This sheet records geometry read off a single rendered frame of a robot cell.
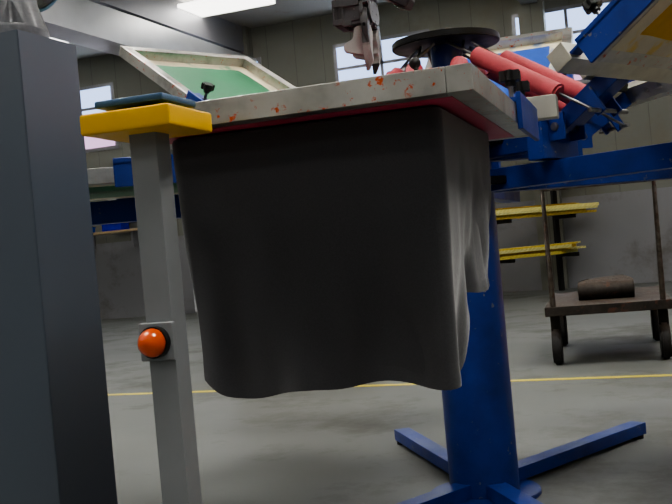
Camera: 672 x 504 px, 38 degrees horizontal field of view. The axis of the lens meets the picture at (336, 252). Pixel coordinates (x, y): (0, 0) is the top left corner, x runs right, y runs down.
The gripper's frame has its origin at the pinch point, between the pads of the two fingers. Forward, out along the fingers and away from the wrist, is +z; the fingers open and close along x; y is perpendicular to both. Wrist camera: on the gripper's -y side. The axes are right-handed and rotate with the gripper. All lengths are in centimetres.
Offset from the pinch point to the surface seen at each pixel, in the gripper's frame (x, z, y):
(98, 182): -8, 16, 72
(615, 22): -21, -6, -48
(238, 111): 61, 16, 6
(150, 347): 83, 49, 11
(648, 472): -108, 110, -45
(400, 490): -91, 110, 26
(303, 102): 61, 16, -5
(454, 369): 51, 57, -22
